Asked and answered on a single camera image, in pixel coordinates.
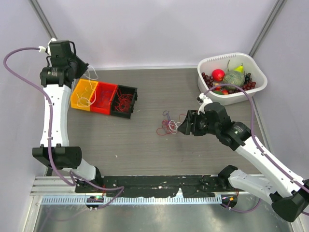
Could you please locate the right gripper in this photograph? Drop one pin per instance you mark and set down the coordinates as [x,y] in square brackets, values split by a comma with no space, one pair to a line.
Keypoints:
[186,127]

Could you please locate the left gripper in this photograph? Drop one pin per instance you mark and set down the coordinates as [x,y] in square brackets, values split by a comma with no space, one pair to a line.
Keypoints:
[83,66]

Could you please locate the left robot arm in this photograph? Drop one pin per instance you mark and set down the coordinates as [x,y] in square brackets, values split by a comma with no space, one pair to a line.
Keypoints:
[63,68]

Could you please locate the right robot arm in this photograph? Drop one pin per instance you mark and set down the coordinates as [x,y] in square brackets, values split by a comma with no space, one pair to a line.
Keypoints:
[284,190]

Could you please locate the yellow plastic bin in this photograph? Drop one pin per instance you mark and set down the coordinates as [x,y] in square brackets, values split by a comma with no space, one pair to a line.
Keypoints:
[80,98]

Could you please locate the small red fruit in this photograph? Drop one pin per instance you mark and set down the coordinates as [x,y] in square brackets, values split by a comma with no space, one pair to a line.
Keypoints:
[220,89]

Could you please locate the red plastic bin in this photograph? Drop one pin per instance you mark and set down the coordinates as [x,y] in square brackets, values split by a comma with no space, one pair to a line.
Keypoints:
[103,97]

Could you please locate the dark red grape bunch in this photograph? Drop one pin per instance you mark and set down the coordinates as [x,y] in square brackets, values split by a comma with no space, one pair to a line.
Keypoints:
[208,79]

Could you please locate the red apple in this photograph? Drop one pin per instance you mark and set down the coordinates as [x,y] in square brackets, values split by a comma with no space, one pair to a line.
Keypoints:
[218,75]

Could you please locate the green melon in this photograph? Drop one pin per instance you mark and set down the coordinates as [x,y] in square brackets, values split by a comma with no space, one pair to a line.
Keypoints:
[234,78]

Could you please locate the black plastic bin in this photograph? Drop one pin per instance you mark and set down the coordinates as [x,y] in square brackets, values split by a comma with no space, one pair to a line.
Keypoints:
[123,101]

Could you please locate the dark grape bunch right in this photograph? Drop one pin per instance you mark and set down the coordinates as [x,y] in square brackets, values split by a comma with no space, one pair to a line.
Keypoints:
[247,86]

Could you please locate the green pear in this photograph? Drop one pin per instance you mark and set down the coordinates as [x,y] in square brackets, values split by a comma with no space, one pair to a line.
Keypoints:
[240,68]

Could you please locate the white fruit basket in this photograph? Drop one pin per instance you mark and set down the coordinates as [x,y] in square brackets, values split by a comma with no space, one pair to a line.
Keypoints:
[227,63]

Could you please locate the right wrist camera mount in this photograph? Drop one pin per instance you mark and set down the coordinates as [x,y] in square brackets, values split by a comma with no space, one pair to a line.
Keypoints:
[203,100]

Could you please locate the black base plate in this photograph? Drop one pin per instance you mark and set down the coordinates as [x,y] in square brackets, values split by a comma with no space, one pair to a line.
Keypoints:
[164,186]

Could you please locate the white slotted cable duct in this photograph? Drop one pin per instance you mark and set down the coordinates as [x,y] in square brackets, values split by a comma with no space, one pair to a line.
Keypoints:
[96,200]

